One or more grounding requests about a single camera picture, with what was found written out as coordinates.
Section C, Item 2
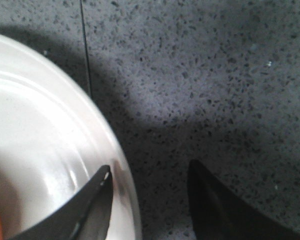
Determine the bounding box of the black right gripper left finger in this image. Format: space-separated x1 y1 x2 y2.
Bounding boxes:
11 165 113 240

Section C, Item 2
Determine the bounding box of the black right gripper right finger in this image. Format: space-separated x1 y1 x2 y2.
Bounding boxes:
187 159 300 240

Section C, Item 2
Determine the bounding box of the white round plate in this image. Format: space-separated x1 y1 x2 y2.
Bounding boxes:
0 34 142 240

